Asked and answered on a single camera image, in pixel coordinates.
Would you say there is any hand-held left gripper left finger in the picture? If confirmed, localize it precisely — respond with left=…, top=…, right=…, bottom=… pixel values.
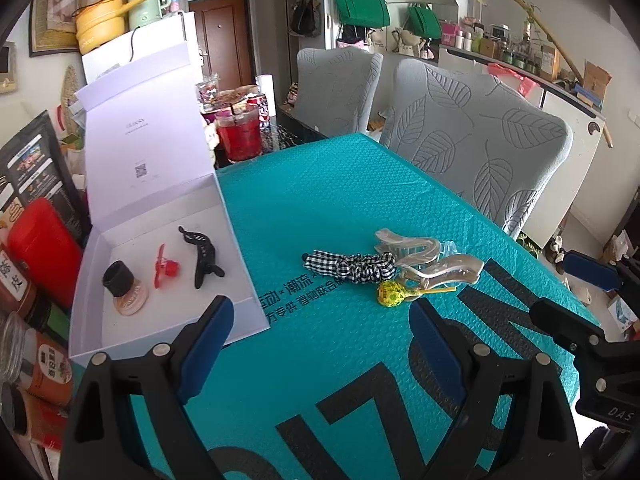
left=59, top=295, right=236, bottom=480

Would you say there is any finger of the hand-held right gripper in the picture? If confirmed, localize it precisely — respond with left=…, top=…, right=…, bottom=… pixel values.
left=530, top=299, right=616, bottom=361
left=563, top=252, right=640, bottom=292

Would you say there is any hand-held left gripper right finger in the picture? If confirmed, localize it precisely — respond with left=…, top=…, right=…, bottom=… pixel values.
left=407, top=299, right=583, bottom=480

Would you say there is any yellow-green lollipop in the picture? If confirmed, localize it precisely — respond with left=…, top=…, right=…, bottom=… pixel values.
left=376, top=280, right=457, bottom=307

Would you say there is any beige marble hair claw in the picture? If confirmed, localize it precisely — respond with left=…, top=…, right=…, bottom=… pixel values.
left=397, top=254, right=485, bottom=291

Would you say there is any red hair clip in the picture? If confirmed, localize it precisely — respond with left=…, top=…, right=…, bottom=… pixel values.
left=154, top=244, right=180, bottom=290

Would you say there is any black hair claw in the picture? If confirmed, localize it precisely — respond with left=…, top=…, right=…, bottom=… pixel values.
left=178, top=226, right=226, bottom=290

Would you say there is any black wide hair band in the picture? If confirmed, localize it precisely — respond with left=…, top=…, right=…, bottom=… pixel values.
left=102, top=261, right=137, bottom=297

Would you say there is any clear hair claw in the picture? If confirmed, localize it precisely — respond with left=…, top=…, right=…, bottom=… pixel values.
left=374, top=228, right=458, bottom=262

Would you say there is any black white gingham scrunchie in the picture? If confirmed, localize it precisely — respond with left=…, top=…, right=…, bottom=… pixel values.
left=302, top=249, right=398, bottom=285

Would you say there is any white gift box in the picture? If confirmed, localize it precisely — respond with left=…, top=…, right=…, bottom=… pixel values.
left=69, top=42, right=273, bottom=367

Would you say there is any white sideboard cabinet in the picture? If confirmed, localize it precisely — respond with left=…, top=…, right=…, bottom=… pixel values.
left=439, top=44, right=607, bottom=249

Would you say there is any orange-label clear jar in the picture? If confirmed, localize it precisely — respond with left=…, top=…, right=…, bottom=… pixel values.
left=0, top=312, right=75, bottom=406

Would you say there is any teal bubble mailer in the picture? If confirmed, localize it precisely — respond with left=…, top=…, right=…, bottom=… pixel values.
left=125, top=134, right=601, bottom=480

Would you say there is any brown cardboard box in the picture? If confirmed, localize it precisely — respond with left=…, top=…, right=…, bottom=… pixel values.
left=582, top=60, right=614, bottom=107

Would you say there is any grey leaf-pattern chair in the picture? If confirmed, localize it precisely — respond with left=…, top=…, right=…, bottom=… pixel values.
left=379, top=58, right=574, bottom=241
left=296, top=48, right=384, bottom=139

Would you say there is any red container lid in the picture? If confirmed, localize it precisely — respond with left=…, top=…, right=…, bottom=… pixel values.
left=7, top=197, right=84, bottom=311

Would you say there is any white-label spice jar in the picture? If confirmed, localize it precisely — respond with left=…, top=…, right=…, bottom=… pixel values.
left=0, top=245, right=39, bottom=323

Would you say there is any pink plastic bag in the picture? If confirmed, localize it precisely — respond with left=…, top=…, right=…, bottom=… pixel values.
left=487, top=62, right=539, bottom=99

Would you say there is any row of bottles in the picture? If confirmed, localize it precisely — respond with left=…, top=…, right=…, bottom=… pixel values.
left=442, top=15, right=561, bottom=79

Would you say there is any red white soda can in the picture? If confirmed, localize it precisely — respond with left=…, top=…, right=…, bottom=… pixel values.
left=247, top=94, right=274, bottom=127

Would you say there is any bamboo pole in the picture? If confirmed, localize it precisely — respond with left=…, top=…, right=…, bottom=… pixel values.
left=470, top=0, right=614, bottom=149

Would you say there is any snack tray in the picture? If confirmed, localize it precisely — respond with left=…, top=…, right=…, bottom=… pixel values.
left=202, top=87, right=261, bottom=111

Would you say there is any black snack pouch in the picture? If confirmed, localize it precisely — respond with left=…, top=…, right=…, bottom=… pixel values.
left=0, top=110, right=93, bottom=241

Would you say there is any clear snack bag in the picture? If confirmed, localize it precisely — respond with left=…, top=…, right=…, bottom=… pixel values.
left=196, top=74, right=221, bottom=111

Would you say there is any white paper roll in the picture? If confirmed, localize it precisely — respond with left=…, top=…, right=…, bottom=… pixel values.
left=256, top=74, right=276, bottom=111

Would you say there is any woven straw fan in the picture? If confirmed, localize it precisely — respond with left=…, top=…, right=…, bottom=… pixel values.
left=60, top=67, right=84, bottom=127

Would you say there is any white refrigerator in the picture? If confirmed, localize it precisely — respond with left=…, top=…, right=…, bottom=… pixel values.
left=81, top=11, right=197, bottom=86

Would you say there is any brown door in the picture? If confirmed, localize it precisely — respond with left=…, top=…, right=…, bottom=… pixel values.
left=187, top=0, right=258, bottom=89

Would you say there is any yellow cooking pot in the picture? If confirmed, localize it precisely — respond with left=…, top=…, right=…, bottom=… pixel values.
left=75, top=0, right=139, bottom=55

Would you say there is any green tote bag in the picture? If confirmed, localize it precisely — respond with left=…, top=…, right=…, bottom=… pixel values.
left=332, top=0, right=391, bottom=29

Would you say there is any black handbag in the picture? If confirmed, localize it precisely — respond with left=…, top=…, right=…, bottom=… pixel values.
left=291, top=0, right=324, bottom=39

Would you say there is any pale green kettle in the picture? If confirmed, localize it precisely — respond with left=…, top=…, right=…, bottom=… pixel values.
left=124, top=0, right=172, bottom=31

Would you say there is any framed picture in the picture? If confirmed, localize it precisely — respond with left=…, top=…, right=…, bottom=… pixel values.
left=29, top=0, right=83, bottom=58

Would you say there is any wall intercom panel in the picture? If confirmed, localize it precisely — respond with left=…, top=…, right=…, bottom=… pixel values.
left=0, top=42, right=19, bottom=95

